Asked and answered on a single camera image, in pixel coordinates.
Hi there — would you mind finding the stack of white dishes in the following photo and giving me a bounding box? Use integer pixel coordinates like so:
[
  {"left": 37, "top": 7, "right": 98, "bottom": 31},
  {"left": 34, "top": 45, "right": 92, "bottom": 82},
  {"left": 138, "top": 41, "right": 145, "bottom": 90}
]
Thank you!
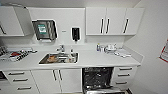
[{"left": 104, "top": 43, "right": 118, "bottom": 54}]

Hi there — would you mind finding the chrome faucet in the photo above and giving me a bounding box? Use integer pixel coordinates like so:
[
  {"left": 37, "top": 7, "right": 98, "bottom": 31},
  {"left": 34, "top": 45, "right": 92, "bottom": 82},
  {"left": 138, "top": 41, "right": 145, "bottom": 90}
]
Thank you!
[{"left": 55, "top": 44, "right": 66, "bottom": 54}]

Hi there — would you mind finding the steel kitchen sink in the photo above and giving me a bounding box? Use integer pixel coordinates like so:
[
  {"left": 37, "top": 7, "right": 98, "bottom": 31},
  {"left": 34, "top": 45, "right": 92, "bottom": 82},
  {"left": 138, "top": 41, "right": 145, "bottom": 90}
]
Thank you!
[{"left": 38, "top": 52, "right": 80, "bottom": 65}]

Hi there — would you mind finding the black soap dispenser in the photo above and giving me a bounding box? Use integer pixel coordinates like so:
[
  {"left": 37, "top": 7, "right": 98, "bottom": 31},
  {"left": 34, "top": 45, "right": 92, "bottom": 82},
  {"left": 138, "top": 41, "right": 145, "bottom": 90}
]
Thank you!
[{"left": 71, "top": 26, "right": 81, "bottom": 44}]

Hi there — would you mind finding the stainless steel dishwasher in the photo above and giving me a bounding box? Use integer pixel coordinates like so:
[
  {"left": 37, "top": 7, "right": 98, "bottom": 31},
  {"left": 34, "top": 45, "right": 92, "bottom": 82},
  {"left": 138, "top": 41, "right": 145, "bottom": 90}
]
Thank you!
[{"left": 81, "top": 66, "right": 133, "bottom": 94}]

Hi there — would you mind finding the wire dish drying rack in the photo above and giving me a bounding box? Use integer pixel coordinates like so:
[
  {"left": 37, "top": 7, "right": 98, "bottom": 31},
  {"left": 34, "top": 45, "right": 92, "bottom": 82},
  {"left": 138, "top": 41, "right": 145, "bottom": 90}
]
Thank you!
[{"left": 0, "top": 45, "right": 8, "bottom": 58}]

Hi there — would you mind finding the grey dishwasher rack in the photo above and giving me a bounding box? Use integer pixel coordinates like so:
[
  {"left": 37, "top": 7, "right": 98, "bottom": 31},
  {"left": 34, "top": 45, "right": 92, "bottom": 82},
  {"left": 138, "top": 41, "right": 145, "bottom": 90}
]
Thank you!
[{"left": 83, "top": 76, "right": 113, "bottom": 91}]

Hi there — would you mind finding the white wall cabinet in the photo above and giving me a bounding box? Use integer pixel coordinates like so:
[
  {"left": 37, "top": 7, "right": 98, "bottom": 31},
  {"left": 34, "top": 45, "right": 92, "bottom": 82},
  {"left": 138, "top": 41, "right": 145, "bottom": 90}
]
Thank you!
[
  {"left": 85, "top": 6, "right": 146, "bottom": 37},
  {"left": 0, "top": 4, "right": 34, "bottom": 38}
]

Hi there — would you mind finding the large printed wall poster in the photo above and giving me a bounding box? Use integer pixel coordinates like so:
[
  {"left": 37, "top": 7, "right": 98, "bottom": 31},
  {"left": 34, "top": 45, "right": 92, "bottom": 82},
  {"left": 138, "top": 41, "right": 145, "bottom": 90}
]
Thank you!
[{"left": 159, "top": 38, "right": 168, "bottom": 64}]

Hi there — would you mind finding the dish soap bottle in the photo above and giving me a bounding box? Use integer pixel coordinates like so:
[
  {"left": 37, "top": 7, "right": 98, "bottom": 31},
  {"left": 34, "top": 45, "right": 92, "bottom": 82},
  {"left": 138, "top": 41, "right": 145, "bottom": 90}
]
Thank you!
[{"left": 96, "top": 43, "right": 102, "bottom": 53}]

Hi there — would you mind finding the white two-door sink cabinet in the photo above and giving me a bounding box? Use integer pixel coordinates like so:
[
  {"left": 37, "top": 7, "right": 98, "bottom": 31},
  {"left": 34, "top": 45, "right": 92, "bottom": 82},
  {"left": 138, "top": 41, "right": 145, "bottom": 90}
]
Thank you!
[{"left": 31, "top": 67, "right": 83, "bottom": 94}]

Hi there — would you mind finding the white cup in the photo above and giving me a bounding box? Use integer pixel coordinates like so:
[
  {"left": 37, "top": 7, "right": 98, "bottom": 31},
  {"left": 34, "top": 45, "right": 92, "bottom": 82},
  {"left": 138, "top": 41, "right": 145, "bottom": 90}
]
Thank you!
[{"left": 68, "top": 54, "right": 76, "bottom": 63}]

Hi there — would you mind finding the small white container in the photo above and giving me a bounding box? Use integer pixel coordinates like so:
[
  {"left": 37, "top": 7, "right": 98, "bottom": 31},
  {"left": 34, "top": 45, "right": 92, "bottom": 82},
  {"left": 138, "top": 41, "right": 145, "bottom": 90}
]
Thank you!
[{"left": 100, "top": 45, "right": 105, "bottom": 53}]

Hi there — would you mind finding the grey paper towel dispenser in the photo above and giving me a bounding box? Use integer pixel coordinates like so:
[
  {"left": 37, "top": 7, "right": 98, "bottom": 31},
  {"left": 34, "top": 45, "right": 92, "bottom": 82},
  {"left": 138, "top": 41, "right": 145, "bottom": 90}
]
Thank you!
[{"left": 31, "top": 19, "right": 58, "bottom": 44}]

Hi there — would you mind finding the white folded cloth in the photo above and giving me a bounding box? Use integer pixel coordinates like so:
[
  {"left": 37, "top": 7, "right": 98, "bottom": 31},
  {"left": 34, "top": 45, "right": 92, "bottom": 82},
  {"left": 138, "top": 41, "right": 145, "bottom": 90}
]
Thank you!
[{"left": 114, "top": 49, "right": 133, "bottom": 58}]

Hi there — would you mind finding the black built-in microwave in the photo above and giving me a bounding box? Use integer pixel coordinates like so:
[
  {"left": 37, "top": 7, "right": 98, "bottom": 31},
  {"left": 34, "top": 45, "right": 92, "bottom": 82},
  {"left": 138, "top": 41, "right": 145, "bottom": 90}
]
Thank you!
[{"left": 0, "top": 70, "right": 6, "bottom": 83}]

